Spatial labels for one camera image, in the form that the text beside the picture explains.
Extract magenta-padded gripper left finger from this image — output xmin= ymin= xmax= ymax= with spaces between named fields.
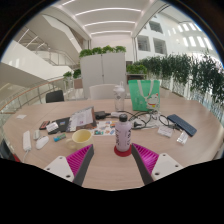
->
xmin=43 ymin=143 xmax=95 ymax=187

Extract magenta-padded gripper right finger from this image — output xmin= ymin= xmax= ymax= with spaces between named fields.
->
xmin=130 ymin=142 xmax=185 ymax=186

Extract lilac drink bottle black cap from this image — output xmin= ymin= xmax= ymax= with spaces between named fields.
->
xmin=115 ymin=113 xmax=133 ymax=153

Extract small teal pack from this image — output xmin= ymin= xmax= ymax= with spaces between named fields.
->
xmin=53 ymin=132 xmax=68 ymax=143

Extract white computer mouse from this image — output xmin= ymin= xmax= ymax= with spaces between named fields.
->
xmin=35 ymin=135 xmax=51 ymax=151

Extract pale yellow mug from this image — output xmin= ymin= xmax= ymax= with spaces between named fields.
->
xmin=65 ymin=128 xmax=95 ymax=151

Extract small clear plastic packet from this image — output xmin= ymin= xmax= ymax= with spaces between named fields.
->
xmin=176 ymin=130 xmax=190 ymax=146
xmin=157 ymin=124 xmax=175 ymax=139

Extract small white card box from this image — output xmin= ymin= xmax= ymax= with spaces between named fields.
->
xmin=45 ymin=121 xmax=60 ymax=134

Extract small grey white oval gadget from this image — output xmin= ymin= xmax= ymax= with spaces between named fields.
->
xmin=32 ymin=129 xmax=42 ymax=141

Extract flat round red coaster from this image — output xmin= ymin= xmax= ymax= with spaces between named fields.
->
xmin=113 ymin=143 xmax=134 ymax=158

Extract black notebook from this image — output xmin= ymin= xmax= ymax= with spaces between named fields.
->
xmin=48 ymin=116 xmax=72 ymax=136

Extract dark blue flat keyboard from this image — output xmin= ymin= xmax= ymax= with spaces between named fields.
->
xmin=166 ymin=113 xmax=198 ymax=138

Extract white power strip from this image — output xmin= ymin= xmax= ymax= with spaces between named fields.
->
xmin=22 ymin=130 xmax=33 ymax=153

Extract small red and black box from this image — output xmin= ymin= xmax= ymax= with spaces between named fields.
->
xmin=38 ymin=120 xmax=52 ymax=131

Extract open paper booklet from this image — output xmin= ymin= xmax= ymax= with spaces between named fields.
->
xmin=66 ymin=106 xmax=98 ymax=133

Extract colourful sticker sheet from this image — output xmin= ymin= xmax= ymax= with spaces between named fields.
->
xmin=93 ymin=119 xmax=118 ymax=137

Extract black power bank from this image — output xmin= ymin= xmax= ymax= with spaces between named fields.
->
xmin=94 ymin=110 xmax=111 ymax=121

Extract black office chair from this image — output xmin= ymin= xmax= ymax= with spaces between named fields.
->
xmin=45 ymin=89 xmax=66 ymax=104

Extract green tote bag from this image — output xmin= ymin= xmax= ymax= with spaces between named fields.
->
xmin=127 ymin=79 xmax=162 ymax=113

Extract clear shaker bottle white lid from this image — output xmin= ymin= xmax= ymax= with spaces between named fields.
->
xmin=113 ymin=81 xmax=127 ymax=113

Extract white chair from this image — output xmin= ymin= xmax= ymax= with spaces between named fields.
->
xmin=88 ymin=83 xmax=118 ymax=101

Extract small potted green plants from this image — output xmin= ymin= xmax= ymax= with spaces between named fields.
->
xmin=62 ymin=68 xmax=83 ymax=81

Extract long green hedge row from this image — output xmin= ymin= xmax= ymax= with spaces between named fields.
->
xmin=137 ymin=49 xmax=224 ymax=106

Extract low cabinet with plants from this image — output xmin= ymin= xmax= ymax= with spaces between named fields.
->
xmin=125 ymin=63 xmax=149 ymax=83

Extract white cabinet topped with plants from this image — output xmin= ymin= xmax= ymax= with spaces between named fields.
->
xmin=78 ymin=45 xmax=128 ymax=100

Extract tangled black cables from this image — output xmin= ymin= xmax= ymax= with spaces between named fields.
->
xmin=127 ymin=109 xmax=178 ymax=131

